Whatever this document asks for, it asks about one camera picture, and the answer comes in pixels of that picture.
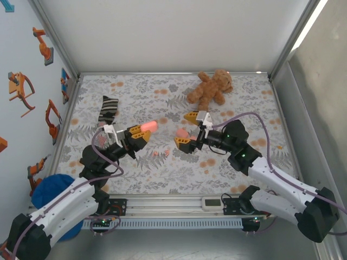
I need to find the brown teddy bear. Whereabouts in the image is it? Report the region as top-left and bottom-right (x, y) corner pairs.
(186, 69), (234, 112)

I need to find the white slotted cable duct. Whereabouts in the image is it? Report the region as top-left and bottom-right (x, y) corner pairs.
(82, 218), (244, 230)

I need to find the blue orange conveyor sticker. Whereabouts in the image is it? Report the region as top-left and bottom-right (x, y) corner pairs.
(60, 67), (72, 105)

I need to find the blue cloth bundle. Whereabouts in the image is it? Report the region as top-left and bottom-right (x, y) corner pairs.
(31, 174), (85, 243)

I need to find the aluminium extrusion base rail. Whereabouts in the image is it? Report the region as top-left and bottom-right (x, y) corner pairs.
(108, 197), (274, 217)

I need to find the aluminium frame rail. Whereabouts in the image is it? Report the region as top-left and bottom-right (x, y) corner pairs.
(269, 77), (307, 190)
(48, 77), (83, 174)
(78, 70), (271, 77)

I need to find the white digital display device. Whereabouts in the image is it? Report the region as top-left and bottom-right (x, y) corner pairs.
(201, 197), (225, 211)

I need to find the orange claw gripper sticker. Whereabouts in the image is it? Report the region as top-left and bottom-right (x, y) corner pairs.
(7, 71), (36, 119)

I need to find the black white striped sock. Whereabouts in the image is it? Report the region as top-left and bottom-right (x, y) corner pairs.
(97, 95), (119, 127)

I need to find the aluminium frame post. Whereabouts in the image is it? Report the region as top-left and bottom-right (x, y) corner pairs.
(268, 0), (326, 82)
(27, 0), (82, 82)

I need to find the floral print tablecloth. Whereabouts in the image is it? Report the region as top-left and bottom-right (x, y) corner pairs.
(55, 74), (299, 196)

